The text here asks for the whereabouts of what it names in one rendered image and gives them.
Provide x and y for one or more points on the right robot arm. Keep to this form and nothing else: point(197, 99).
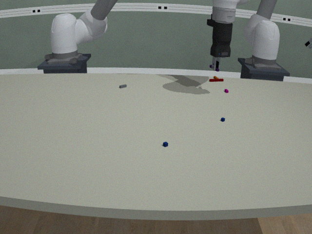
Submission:
point(67, 32)

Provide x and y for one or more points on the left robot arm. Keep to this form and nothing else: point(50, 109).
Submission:
point(263, 35)

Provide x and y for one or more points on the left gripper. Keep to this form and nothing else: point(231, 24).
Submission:
point(308, 42)

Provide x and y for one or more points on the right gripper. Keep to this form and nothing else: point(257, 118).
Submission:
point(221, 21)

